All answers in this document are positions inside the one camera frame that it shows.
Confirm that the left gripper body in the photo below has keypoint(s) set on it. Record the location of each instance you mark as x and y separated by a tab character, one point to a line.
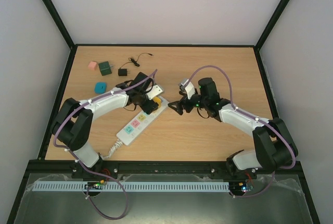
148	109

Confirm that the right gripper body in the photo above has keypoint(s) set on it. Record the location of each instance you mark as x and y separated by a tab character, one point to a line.
184	103

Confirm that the yellow cube plug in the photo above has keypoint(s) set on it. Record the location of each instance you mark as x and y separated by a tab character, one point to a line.
158	101

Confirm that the white power strip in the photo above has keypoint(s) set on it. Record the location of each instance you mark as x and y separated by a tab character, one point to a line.
139	123

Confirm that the black adapter plug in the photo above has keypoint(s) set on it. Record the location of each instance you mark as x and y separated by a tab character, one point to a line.
122	72

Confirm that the blue cube plug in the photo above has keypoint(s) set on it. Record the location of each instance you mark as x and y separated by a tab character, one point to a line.
100	87

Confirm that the green dragon cube plug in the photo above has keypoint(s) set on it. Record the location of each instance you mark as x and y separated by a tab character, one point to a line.
105	68

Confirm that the pink cube plug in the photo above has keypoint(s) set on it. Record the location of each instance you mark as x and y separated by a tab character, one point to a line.
92	65

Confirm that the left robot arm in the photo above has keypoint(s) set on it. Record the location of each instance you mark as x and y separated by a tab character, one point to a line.
73	122

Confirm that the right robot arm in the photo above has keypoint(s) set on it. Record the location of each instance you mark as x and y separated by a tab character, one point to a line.
273	145

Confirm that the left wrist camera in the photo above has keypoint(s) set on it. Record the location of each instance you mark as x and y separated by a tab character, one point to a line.
154	91

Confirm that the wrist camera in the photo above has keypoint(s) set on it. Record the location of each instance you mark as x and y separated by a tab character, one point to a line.
187	87
154	91

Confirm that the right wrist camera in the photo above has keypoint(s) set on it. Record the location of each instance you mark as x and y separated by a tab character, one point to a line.
187	87

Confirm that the light blue slotted cable duct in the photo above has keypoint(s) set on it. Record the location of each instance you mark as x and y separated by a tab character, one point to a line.
77	186

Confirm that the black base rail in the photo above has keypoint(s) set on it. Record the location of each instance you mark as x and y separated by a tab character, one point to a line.
210	169

